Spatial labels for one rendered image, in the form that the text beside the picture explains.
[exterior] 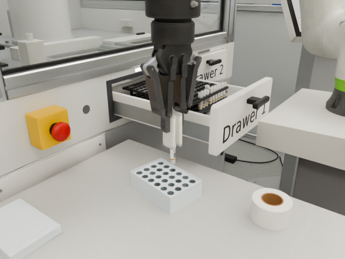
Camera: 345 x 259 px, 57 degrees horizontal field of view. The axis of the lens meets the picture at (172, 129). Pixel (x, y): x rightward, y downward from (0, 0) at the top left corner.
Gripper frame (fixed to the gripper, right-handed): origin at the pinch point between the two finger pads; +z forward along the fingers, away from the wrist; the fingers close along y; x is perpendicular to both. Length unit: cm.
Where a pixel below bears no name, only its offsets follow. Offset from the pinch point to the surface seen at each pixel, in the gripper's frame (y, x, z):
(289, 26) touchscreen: -94, -28, -11
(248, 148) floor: -155, -80, 89
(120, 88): -8.9, -31.2, 0.2
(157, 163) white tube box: 0.1, -4.5, 9.5
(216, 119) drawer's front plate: -7.4, 4.8, -1.4
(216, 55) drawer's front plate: -53, -34, -3
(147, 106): -5.7, -14.9, 0.5
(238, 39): -170, -110, 10
